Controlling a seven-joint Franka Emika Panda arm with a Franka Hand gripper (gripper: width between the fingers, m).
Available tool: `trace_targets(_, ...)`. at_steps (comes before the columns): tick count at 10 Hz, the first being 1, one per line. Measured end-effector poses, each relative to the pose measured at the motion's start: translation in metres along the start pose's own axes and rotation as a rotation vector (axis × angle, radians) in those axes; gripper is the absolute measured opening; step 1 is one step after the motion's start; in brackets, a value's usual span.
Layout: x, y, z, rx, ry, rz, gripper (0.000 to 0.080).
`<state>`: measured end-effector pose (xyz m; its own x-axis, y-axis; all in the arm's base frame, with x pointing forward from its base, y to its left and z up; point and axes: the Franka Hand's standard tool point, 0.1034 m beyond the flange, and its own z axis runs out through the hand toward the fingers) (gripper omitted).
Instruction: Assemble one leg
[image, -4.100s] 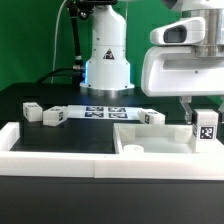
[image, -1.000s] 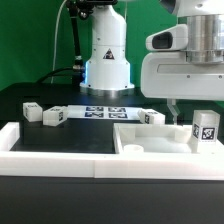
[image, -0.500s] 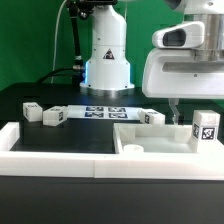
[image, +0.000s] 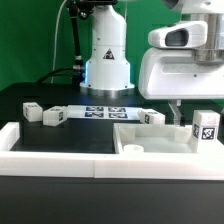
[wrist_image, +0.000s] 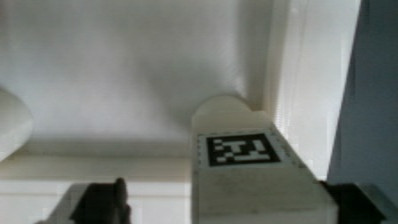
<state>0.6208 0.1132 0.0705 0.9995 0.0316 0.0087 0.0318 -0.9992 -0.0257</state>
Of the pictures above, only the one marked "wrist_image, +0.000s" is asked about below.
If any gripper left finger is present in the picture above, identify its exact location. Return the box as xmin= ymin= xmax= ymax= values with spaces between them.
xmin=70 ymin=178 xmax=132 ymax=224

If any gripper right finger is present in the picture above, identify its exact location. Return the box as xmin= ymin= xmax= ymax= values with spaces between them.
xmin=322 ymin=182 xmax=398 ymax=224

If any white leg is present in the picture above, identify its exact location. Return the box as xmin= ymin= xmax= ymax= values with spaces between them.
xmin=193 ymin=96 xmax=338 ymax=224

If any white square tabletop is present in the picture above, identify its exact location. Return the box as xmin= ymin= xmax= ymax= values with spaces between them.
xmin=0 ymin=0 xmax=361 ymax=224

